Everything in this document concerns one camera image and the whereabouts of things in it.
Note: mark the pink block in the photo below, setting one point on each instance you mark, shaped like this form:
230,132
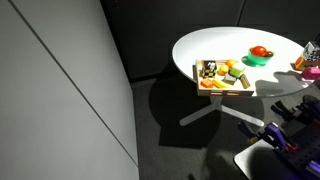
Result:
311,73

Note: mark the dark red plum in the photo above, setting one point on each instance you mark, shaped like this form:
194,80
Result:
269,54

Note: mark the grey block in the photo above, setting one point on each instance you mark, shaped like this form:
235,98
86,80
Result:
229,79

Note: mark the white table pedestal base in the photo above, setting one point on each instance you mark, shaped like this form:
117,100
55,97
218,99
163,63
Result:
216,104

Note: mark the green block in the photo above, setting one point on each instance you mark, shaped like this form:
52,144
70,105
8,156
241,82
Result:
237,71

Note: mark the black and red pad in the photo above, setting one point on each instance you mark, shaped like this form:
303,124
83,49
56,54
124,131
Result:
312,51

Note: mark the purple black spring clamp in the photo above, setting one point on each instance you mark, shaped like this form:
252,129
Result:
275,135
298,111

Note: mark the yellow banana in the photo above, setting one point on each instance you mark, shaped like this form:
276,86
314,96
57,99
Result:
221,83

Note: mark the small black white patterned cube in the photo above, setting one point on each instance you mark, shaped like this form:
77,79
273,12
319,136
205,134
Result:
209,68

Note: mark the orange red block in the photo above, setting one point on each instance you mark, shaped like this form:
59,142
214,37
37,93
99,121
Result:
207,83

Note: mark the green bowl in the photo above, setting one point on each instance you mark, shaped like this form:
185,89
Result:
259,60

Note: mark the wooden tray box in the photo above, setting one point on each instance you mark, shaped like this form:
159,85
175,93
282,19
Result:
224,92

